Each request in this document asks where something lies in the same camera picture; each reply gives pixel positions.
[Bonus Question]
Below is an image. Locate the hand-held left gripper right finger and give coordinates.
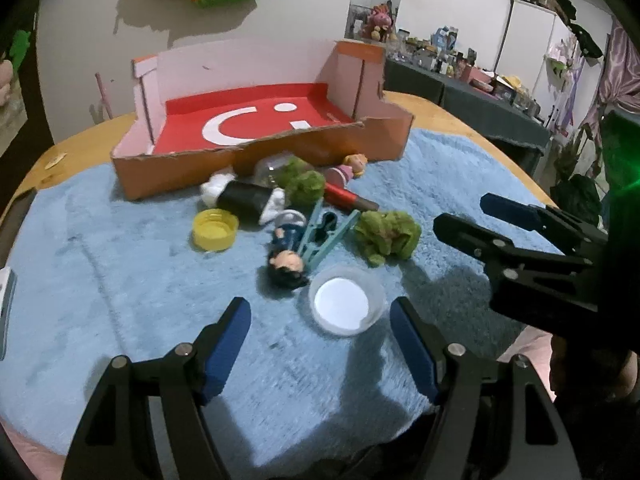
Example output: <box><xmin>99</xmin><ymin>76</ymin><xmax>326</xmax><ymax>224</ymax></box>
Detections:
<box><xmin>389</xmin><ymin>296</ymin><xmax>583</xmax><ymax>480</ymax></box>

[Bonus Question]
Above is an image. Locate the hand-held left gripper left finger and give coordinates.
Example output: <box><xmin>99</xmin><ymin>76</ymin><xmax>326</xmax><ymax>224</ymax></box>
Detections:
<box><xmin>60</xmin><ymin>296</ymin><xmax>252</xmax><ymax>480</ymax></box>

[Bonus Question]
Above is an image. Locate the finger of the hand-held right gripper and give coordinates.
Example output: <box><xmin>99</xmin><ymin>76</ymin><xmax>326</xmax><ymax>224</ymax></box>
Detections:
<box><xmin>480</xmin><ymin>192</ymin><xmax>609</xmax><ymax>257</ymax></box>
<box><xmin>433</xmin><ymin>213</ymin><xmax>602</xmax><ymax>332</ymax></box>

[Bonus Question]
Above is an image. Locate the clear plastic lid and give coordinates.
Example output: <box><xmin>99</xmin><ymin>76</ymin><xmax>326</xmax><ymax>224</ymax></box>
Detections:
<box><xmin>307</xmin><ymin>266</ymin><xmax>386</xmax><ymax>336</ymax></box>

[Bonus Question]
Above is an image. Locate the green fuzzy ball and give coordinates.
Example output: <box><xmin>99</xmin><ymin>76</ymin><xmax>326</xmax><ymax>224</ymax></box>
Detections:
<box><xmin>354</xmin><ymin>210</ymin><xmax>422</xmax><ymax>267</ymax></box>
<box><xmin>280</xmin><ymin>156</ymin><xmax>316</xmax><ymax>183</ymax></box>
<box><xmin>285</xmin><ymin>171</ymin><xmax>327</xmax><ymax>208</ymax></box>

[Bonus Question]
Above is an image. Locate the dark-haired doll figurine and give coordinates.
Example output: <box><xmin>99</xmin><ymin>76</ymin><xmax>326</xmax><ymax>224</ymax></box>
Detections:
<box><xmin>266</xmin><ymin>210</ymin><xmax>311</xmax><ymax>290</ymax></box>

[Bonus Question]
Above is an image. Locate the yellow bottle cap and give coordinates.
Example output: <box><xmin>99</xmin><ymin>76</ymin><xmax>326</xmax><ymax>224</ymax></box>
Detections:
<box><xmin>192</xmin><ymin>208</ymin><xmax>240</xmax><ymax>252</ymax></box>

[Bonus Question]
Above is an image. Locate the teal clothespin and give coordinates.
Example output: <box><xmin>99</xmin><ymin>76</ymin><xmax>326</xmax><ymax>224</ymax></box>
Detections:
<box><xmin>297</xmin><ymin>199</ymin><xmax>361</xmax><ymax>268</ymax></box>

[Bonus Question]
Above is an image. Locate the red cylinder stick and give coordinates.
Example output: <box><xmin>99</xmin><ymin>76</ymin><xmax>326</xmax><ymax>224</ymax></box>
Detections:
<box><xmin>322</xmin><ymin>182</ymin><xmax>380</xmax><ymax>212</ymax></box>

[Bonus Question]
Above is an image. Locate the blonde doll figurine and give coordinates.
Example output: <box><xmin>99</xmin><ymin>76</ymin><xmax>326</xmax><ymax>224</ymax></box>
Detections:
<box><xmin>322</xmin><ymin>153</ymin><xmax>369</xmax><ymax>186</ymax></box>

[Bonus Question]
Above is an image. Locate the black and white figurine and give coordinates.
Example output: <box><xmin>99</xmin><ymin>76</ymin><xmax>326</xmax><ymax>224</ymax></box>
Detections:
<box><xmin>200</xmin><ymin>172</ymin><xmax>287</xmax><ymax>225</ymax></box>

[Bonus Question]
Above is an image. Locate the orange cardboard box red floor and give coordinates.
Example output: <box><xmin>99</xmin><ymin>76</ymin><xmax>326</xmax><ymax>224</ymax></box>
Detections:
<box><xmin>111</xmin><ymin>39</ymin><xmax>415</xmax><ymax>202</ymax></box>

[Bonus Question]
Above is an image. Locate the clear plastic capsule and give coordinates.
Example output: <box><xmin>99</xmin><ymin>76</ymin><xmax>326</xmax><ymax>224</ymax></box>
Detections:
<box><xmin>252</xmin><ymin>152</ymin><xmax>296</xmax><ymax>188</ymax></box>

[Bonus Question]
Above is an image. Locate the dark green plant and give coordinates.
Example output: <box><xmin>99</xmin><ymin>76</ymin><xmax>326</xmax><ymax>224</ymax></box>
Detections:
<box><xmin>550</xmin><ymin>125</ymin><xmax>608</xmax><ymax>226</ymax></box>

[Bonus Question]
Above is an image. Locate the pink cloth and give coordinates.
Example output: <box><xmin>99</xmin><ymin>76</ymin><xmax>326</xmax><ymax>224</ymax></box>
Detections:
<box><xmin>495</xmin><ymin>325</ymin><xmax>556</xmax><ymax>401</ymax></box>

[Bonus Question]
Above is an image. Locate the light blue fluffy mat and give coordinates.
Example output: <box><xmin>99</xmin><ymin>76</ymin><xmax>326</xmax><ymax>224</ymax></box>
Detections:
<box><xmin>0</xmin><ymin>127</ymin><xmax>566</xmax><ymax>453</ymax></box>

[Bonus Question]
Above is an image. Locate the row of assorted trinkets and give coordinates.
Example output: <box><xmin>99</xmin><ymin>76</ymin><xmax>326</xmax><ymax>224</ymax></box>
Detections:
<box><xmin>395</xmin><ymin>25</ymin><xmax>543</xmax><ymax>121</ymax></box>

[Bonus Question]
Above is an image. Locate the table with dark cloth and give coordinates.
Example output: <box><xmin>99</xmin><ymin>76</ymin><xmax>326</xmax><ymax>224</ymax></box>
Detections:
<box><xmin>385</xmin><ymin>57</ymin><xmax>551</xmax><ymax>148</ymax></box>

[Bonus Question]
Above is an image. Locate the pink curtain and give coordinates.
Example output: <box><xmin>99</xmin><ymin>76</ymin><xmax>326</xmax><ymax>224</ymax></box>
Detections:
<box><xmin>580</xmin><ymin>25</ymin><xmax>640</xmax><ymax>131</ymax></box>

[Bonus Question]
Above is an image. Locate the white fabric wardrobe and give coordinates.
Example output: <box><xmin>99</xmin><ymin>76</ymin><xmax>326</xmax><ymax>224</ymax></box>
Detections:
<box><xmin>495</xmin><ymin>0</ymin><xmax>576</xmax><ymax>96</ymax></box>

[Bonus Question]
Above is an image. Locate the white square device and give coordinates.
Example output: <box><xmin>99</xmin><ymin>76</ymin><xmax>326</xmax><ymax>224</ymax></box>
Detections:
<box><xmin>0</xmin><ymin>267</ymin><xmax>18</xmax><ymax>361</ymax></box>

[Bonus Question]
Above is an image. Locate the pink stick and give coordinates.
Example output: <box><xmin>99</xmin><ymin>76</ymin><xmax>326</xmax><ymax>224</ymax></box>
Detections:
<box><xmin>95</xmin><ymin>72</ymin><xmax>115</xmax><ymax>121</ymax></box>

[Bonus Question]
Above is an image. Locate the beige hanging bag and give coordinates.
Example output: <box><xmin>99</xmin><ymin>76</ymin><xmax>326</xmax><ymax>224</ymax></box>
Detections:
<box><xmin>0</xmin><ymin>95</ymin><xmax>28</xmax><ymax>158</ymax></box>

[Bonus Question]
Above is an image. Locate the green plush toy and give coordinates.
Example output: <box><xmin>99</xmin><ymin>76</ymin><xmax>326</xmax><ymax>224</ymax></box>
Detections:
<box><xmin>10</xmin><ymin>30</ymin><xmax>32</xmax><ymax>68</ymax></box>

